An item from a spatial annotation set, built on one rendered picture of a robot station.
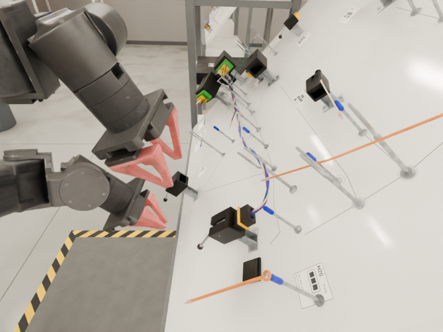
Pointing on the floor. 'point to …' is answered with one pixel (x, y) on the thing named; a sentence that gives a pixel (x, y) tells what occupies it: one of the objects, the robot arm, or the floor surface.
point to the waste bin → (6, 117)
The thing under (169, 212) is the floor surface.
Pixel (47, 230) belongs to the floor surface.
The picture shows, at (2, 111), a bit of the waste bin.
